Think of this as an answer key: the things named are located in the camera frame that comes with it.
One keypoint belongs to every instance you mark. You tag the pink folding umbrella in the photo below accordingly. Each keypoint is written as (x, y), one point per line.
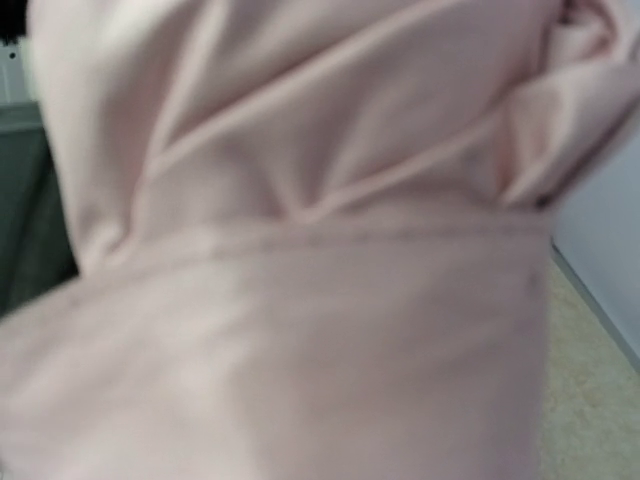
(312, 236)

